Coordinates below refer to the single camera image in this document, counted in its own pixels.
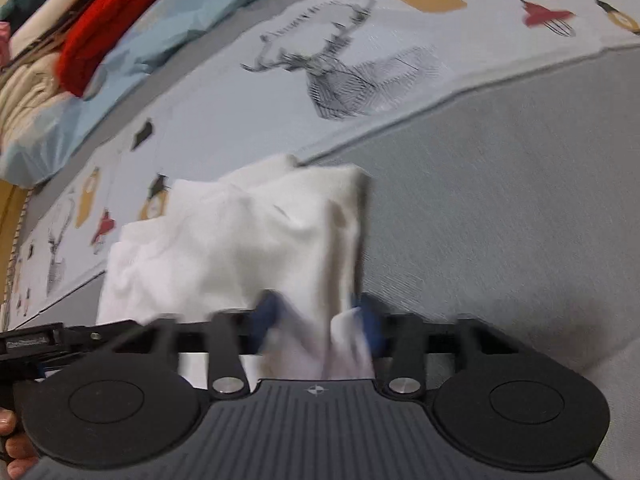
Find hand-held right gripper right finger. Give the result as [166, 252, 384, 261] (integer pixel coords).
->
[350, 291, 523, 401]

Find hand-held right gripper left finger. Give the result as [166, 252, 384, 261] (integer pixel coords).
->
[112, 289, 283, 401]

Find white small garment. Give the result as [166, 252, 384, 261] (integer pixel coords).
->
[95, 154, 377, 391]

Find person's left hand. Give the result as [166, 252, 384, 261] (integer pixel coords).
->
[0, 407, 40, 480]

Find grey printed bed sheet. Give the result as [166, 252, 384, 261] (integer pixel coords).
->
[0, 0, 640, 480]

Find beige cloth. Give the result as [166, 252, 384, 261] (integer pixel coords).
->
[0, 47, 73, 138]

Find light blue quilt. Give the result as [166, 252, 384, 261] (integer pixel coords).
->
[0, 0, 346, 187]

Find red cloth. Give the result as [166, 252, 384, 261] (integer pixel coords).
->
[55, 0, 213, 100]

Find cream cloth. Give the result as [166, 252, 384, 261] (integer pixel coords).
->
[9, 0, 132, 63]

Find tan bed frame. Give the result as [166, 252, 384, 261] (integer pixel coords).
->
[0, 180, 37, 326]

